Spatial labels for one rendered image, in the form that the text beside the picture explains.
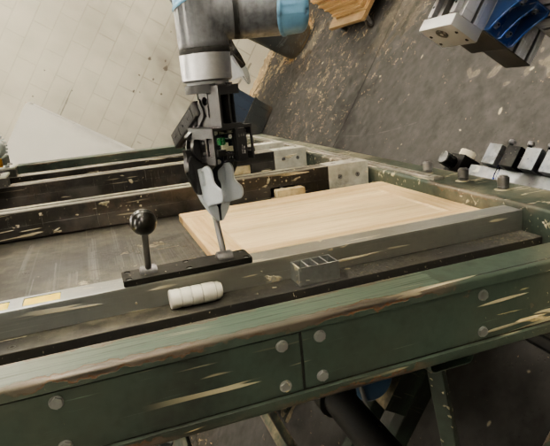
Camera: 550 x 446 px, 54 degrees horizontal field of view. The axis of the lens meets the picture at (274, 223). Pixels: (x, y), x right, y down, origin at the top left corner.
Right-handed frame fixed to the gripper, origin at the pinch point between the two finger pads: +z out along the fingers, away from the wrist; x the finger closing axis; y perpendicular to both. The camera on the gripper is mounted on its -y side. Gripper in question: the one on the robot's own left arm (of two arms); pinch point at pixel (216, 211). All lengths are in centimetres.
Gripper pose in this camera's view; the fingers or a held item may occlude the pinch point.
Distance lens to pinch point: 87.6
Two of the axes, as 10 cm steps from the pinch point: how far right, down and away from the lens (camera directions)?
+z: 0.9, 9.6, 2.5
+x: 7.7, -2.3, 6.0
